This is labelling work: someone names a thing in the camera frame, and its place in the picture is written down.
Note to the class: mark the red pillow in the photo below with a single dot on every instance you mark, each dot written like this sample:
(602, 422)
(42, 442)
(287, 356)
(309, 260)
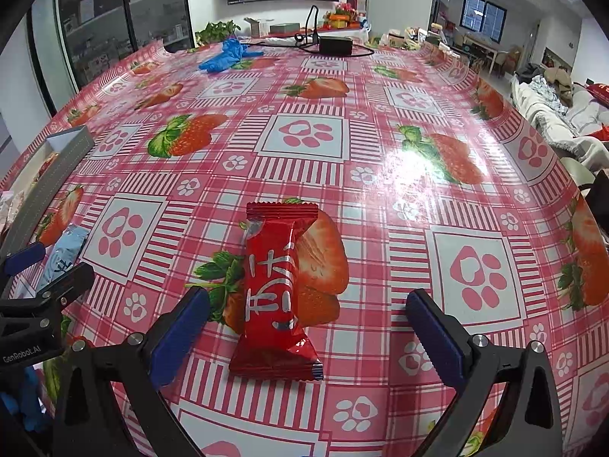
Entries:
(600, 93)

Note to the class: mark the pink flower bouquet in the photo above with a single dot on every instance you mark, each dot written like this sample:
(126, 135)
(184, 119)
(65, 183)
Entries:
(340, 8)

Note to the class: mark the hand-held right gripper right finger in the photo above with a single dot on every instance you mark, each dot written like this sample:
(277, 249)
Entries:
(437, 338)

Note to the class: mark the grey green flat box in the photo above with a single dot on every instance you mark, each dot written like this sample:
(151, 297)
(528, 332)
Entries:
(285, 28)

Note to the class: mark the pile of assorted boxes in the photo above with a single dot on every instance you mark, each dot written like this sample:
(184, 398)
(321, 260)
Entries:
(414, 38)

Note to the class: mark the dark framed window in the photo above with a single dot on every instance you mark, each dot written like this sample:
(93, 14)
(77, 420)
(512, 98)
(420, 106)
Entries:
(483, 16)

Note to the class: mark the cluttered sofa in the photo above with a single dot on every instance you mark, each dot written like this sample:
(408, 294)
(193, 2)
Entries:
(556, 104)

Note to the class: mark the strawberry print tablecloth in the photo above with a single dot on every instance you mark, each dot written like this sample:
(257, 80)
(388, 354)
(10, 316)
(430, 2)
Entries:
(304, 171)

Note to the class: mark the glass door cabinet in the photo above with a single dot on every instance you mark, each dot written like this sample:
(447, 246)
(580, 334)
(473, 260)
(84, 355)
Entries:
(109, 24)

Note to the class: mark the light blue snack packet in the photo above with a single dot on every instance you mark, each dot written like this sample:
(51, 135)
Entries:
(66, 247)

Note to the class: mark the red white-print snack packet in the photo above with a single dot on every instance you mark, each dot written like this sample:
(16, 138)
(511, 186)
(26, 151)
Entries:
(276, 295)

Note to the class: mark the person's left hand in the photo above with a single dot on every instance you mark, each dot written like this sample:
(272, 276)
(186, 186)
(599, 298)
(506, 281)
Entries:
(28, 392)

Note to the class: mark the wooden side table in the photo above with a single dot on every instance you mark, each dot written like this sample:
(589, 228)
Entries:
(485, 52)

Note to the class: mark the open cardboard box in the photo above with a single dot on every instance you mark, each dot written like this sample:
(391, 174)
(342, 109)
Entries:
(258, 26)

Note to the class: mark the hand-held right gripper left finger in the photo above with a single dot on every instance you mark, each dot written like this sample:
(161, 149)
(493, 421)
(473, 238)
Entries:
(181, 338)

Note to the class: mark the grey storage box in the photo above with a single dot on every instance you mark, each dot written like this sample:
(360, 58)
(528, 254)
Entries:
(52, 171)

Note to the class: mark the blue rubber glove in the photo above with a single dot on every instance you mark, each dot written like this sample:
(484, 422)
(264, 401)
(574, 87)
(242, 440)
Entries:
(235, 47)
(221, 63)

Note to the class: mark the green potted plant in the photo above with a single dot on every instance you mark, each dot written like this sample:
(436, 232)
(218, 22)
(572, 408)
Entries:
(216, 31)

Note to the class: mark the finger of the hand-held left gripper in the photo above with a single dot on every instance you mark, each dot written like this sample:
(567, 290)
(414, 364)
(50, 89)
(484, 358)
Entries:
(71, 281)
(24, 257)

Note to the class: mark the orange gift box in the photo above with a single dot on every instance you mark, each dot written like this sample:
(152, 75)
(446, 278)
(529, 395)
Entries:
(340, 21)

